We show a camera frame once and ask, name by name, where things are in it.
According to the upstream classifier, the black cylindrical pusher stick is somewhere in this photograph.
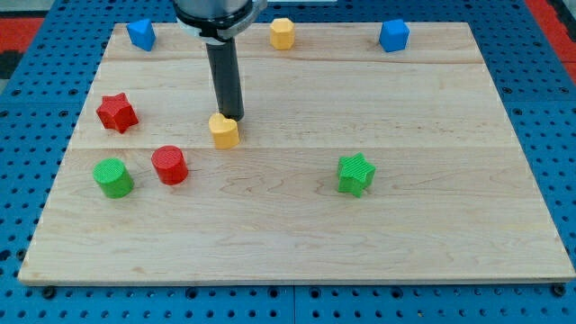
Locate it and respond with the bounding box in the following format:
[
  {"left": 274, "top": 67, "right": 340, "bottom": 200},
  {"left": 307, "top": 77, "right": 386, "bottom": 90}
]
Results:
[{"left": 206, "top": 39, "right": 244, "bottom": 122}]

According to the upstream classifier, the yellow hexagon block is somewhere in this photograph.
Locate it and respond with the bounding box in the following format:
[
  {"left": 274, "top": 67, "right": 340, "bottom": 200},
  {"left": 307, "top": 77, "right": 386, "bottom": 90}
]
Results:
[{"left": 270, "top": 18, "right": 295, "bottom": 50}]

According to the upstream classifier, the yellow heart block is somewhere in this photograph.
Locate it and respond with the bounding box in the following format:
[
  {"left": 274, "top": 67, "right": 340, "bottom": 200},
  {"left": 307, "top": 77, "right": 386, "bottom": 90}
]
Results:
[{"left": 209, "top": 112, "right": 240, "bottom": 149}]

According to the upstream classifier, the blue triangular block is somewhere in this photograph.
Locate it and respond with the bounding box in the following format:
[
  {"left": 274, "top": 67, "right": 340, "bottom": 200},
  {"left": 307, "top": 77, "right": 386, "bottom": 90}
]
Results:
[{"left": 126, "top": 18, "right": 156, "bottom": 51}]

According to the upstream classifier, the red cylinder block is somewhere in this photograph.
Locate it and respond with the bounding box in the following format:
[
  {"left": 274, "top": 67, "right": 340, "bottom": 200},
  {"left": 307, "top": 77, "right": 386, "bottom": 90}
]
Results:
[{"left": 151, "top": 145, "right": 188, "bottom": 185}]

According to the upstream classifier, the red star block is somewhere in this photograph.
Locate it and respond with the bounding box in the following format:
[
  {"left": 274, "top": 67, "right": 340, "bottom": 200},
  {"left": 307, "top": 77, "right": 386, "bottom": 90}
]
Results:
[{"left": 96, "top": 93, "right": 139, "bottom": 133}]

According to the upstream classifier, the green cylinder block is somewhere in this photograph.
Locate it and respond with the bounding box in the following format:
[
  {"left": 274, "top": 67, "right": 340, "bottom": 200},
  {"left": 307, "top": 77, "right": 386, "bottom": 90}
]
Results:
[{"left": 93, "top": 157, "right": 134, "bottom": 199}]

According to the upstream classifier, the wooden board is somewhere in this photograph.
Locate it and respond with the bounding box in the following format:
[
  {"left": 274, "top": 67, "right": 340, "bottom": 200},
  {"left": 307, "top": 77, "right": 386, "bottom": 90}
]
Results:
[{"left": 19, "top": 22, "right": 575, "bottom": 286}]

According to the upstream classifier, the blue cube block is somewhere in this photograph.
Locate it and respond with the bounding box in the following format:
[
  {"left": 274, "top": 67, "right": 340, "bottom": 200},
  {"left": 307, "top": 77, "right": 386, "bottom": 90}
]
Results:
[{"left": 379, "top": 19, "right": 410, "bottom": 52}]

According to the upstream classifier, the green star block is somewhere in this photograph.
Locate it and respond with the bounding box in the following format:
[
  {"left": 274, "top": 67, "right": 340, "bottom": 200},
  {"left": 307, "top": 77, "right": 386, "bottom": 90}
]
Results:
[{"left": 337, "top": 153, "right": 376, "bottom": 198}]

